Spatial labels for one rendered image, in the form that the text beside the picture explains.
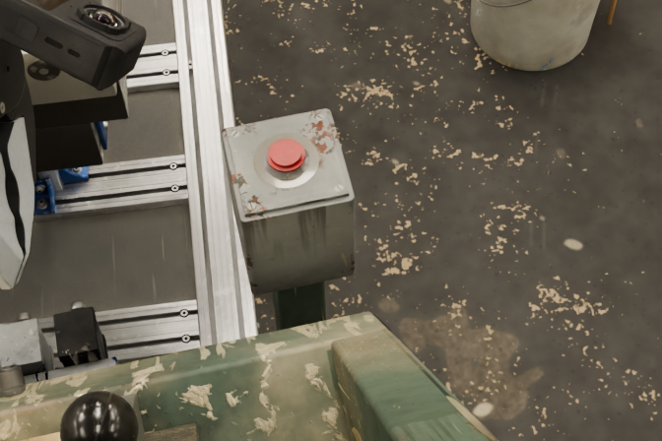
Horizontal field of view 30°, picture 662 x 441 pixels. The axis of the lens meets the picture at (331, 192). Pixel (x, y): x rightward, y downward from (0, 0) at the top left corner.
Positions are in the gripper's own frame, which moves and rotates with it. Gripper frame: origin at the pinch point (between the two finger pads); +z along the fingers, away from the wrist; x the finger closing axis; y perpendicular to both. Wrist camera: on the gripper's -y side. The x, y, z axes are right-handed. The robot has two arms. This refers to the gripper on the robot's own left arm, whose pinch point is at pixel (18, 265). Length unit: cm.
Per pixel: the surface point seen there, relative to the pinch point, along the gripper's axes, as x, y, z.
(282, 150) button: -59, -2, 13
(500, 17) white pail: -178, -20, 27
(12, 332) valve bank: -56, 30, 32
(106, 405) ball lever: 9.6, -7.9, 3.3
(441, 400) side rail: -19.1, -20.7, 19.7
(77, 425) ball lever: 10.6, -6.7, 3.9
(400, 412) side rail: -17.2, -17.9, 19.6
